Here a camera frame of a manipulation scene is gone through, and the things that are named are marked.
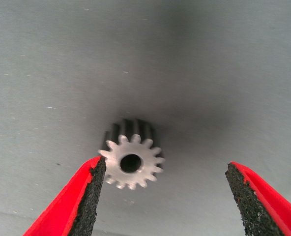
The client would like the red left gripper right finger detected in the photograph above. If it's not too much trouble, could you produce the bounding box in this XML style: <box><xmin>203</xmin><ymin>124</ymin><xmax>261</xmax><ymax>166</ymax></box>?
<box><xmin>225</xmin><ymin>161</ymin><xmax>291</xmax><ymax>236</ymax></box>

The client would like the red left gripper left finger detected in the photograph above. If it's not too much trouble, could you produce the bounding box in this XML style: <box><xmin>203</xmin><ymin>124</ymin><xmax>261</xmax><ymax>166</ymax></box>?
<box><xmin>22</xmin><ymin>155</ymin><xmax>107</xmax><ymax>236</ymax></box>

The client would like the small steel planetary gear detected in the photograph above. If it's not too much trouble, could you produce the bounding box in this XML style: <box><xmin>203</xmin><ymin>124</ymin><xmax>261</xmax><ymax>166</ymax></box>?
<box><xmin>98</xmin><ymin>118</ymin><xmax>166</xmax><ymax>191</ymax></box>

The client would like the dark grey table cloth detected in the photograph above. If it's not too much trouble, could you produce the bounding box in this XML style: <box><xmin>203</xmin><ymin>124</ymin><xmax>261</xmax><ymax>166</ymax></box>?
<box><xmin>0</xmin><ymin>0</ymin><xmax>291</xmax><ymax>236</ymax></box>

